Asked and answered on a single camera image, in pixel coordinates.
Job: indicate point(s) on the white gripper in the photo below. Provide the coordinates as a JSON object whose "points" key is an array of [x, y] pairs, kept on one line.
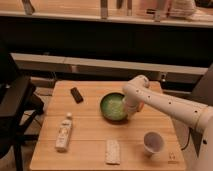
{"points": [[131, 107]]}

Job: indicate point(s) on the white plastic bottle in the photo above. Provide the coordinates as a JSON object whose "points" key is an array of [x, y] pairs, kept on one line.
{"points": [[63, 137]]}

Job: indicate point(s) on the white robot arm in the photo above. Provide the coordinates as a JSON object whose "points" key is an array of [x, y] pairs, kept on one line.
{"points": [[197, 116]]}

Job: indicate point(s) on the dark brown chocolate bar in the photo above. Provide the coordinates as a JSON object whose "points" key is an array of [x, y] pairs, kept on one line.
{"points": [[76, 95]]}

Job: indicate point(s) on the black chair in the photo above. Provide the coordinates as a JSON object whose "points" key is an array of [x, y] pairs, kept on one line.
{"points": [[18, 107]]}

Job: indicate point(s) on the orange carrot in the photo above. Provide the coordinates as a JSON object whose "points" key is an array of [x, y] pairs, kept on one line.
{"points": [[141, 106]]}

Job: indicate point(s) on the green ceramic bowl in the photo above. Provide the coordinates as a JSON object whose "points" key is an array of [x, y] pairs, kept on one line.
{"points": [[111, 107]]}

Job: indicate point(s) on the white paper cup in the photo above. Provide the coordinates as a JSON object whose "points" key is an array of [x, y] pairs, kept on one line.
{"points": [[153, 143]]}

